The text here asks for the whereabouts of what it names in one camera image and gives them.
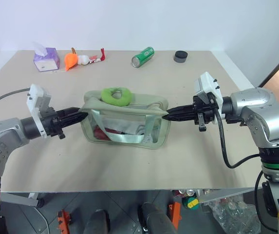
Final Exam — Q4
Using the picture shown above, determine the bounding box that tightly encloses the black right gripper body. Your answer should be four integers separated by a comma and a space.
192, 95, 215, 132

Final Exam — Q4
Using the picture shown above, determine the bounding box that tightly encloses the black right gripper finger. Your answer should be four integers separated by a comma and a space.
166, 104, 195, 116
162, 111, 195, 122

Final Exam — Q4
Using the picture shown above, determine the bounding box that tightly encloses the green drink can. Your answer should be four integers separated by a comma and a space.
131, 46, 155, 69

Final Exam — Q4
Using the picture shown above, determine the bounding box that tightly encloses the grey metal table bracket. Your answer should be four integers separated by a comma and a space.
197, 187, 255, 204

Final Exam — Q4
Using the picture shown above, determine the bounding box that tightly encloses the purple tissue box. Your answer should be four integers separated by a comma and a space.
33, 41, 60, 73

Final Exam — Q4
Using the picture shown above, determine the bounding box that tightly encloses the white table frame bracket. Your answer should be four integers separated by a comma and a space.
0, 192, 45, 209

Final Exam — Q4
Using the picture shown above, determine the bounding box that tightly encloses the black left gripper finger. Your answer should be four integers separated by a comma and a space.
56, 106, 81, 117
59, 112, 90, 126

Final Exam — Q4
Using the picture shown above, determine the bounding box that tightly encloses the green and yellow round object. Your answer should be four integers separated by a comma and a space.
182, 196, 200, 211

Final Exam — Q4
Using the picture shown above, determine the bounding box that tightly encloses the dark rounded shape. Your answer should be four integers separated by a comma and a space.
137, 202, 179, 234

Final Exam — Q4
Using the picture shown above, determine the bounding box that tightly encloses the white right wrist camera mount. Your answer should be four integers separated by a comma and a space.
193, 71, 224, 120

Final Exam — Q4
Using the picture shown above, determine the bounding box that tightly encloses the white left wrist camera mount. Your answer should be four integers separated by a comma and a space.
26, 83, 54, 140

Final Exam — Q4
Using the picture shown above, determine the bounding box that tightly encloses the red object inside pouch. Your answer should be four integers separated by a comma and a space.
93, 125, 111, 140

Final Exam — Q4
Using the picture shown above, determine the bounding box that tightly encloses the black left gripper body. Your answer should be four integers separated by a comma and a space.
41, 108, 66, 140

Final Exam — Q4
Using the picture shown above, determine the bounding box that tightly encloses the green plush ring keychain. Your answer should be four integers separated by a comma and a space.
100, 86, 132, 107

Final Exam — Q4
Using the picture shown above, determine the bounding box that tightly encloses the grey left arm cable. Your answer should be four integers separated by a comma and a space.
0, 88, 31, 112

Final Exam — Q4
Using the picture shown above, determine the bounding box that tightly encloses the black round container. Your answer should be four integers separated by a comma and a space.
173, 50, 189, 64

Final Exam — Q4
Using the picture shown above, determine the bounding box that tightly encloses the red and white small toy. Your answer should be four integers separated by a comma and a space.
89, 48, 107, 64

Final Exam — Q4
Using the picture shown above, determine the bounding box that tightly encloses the orange clamp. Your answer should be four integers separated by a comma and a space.
168, 201, 182, 231
56, 210, 71, 234

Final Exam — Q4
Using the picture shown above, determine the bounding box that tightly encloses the green pouch with clear window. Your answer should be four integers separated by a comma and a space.
80, 89, 171, 150

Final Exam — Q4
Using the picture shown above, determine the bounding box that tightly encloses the white plush toy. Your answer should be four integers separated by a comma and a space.
77, 55, 90, 66

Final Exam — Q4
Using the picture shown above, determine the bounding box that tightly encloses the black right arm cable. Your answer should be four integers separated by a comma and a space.
209, 93, 262, 169

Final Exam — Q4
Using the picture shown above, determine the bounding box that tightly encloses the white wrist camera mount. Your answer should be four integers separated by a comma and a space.
193, 71, 224, 120
26, 83, 54, 140

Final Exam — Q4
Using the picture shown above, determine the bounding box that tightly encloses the orange plush carrot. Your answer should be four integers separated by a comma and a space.
64, 47, 79, 72

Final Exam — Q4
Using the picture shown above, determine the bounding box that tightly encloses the clear plastic bag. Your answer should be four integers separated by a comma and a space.
207, 194, 262, 234

